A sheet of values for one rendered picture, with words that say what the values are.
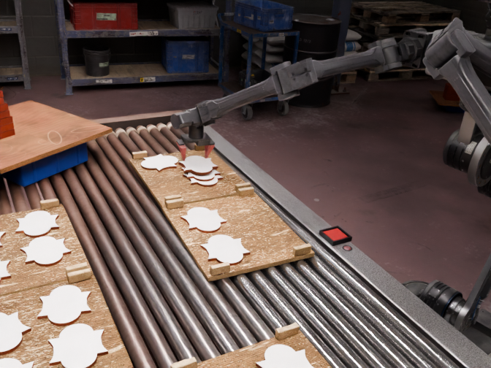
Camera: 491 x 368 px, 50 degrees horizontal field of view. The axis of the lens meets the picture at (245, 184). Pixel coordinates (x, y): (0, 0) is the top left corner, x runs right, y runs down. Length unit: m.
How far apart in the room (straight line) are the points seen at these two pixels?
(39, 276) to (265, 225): 0.70
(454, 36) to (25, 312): 1.23
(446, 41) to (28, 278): 1.22
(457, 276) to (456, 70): 2.18
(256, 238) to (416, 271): 1.83
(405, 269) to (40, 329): 2.41
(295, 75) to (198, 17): 4.55
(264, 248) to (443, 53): 0.74
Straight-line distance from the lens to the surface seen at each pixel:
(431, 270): 3.42
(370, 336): 1.43
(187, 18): 6.15
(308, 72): 1.65
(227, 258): 1.56
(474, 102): 1.38
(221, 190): 1.93
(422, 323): 1.51
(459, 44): 1.40
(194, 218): 1.74
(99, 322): 1.38
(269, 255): 1.60
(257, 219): 1.77
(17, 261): 1.63
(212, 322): 1.39
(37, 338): 1.37
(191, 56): 6.26
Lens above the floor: 1.84
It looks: 27 degrees down
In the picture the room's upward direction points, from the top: 4 degrees clockwise
